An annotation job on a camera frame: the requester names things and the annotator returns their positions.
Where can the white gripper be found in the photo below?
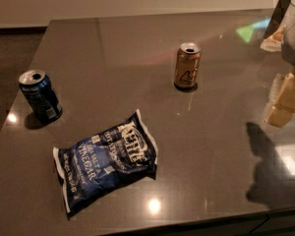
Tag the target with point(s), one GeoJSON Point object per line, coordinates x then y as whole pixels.
{"type": "Point", "coordinates": [294, 48]}

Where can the orange soda can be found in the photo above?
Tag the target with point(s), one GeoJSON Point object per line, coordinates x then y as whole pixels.
{"type": "Point", "coordinates": [187, 66]}

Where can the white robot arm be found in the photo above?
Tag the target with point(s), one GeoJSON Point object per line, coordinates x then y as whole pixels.
{"type": "Point", "coordinates": [280, 37]}

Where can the blue chip bag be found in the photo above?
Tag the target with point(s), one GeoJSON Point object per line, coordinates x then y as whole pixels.
{"type": "Point", "coordinates": [104, 162]}

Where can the blue soda can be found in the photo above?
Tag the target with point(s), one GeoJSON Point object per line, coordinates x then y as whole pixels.
{"type": "Point", "coordinates": [37, 89]}

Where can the dark box in background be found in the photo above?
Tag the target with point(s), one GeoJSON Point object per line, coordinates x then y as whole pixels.
{"type": "Point", "coordinates": [277, 17]}

